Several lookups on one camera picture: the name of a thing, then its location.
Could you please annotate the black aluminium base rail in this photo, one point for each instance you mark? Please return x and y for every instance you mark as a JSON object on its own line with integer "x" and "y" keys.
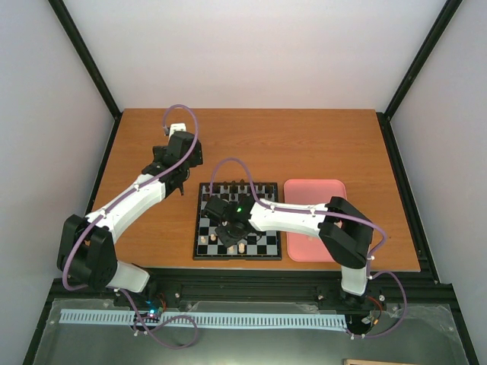
{"x": 181, "y": 286}

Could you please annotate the black white chessboard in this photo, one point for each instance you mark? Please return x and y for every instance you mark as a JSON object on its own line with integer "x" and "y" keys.
{"x": 262, "y": 246}

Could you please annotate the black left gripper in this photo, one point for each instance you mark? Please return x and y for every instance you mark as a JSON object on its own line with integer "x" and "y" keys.
{"x": 198, "y": 159}

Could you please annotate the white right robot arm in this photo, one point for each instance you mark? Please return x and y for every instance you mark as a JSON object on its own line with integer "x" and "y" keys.
{"x": 344, "y": 231}

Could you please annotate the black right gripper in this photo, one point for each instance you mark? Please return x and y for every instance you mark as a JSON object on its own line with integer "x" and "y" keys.
{"x": 227, "y": 241}

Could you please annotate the light blue cable duct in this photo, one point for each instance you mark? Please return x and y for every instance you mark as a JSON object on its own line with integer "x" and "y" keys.
{"x": 330, "y": 322}

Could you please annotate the dark chess piece row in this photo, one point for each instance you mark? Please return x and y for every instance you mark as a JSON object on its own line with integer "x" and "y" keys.
{"x": 233, "y": 191}

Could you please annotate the black frame post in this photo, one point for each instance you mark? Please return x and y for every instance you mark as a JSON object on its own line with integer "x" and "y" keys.
{"x": 432, "y": 38}
{"x": 71, "y": 30}

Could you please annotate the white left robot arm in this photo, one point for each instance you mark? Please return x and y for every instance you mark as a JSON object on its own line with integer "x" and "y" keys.
{"x": 87, "y": 248}

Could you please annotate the right black frame post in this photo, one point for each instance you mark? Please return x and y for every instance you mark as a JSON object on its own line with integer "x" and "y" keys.
{"x": 432, "y": 38}

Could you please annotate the pink tray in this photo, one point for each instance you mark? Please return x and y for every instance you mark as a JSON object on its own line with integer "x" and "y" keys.
{"x": 302, "y": 248}

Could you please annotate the left black frame post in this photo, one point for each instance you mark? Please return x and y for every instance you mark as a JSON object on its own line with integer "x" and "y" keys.
{"x": 71, "y": 30}

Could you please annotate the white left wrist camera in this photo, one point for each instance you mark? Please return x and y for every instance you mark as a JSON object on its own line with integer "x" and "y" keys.
{"x": 177, "y": 127}

